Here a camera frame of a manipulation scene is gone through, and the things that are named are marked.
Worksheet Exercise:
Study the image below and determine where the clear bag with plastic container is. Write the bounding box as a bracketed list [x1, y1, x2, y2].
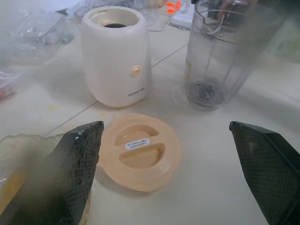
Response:
[9, 0, 94, 68]

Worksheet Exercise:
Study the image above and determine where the clear container with orange pieces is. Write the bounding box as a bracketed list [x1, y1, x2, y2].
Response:
[145, 4, 170, 31]

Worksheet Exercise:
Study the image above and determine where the clear blender jar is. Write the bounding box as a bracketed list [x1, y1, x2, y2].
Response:
[184, 0, 289, 111]

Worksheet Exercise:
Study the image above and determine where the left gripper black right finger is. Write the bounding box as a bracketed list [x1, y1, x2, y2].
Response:
[229, 120, 300, 225]

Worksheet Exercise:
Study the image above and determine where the cream blender lid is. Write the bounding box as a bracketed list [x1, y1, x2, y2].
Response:
[97, 113, 181, 193]

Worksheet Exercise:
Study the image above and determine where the white blender base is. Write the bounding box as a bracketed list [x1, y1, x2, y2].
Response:
[81, 6, 150, 109]

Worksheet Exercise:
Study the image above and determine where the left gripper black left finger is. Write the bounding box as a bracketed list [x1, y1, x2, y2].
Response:
[4, 120, 105, 225]

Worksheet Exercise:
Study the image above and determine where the plastic bag with orange fruit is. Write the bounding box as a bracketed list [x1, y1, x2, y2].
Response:
[0, 133, 92, 225]

